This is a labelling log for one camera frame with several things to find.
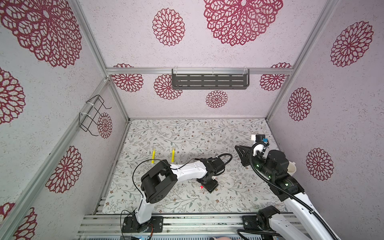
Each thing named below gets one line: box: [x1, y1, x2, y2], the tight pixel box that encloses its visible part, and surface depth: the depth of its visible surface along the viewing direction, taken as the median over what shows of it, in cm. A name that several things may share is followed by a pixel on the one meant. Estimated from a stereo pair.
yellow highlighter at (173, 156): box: [171, 149, 176, 163], surface depth 101 cm
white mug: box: [287, 161, 297, 177], surface depth 89 cm
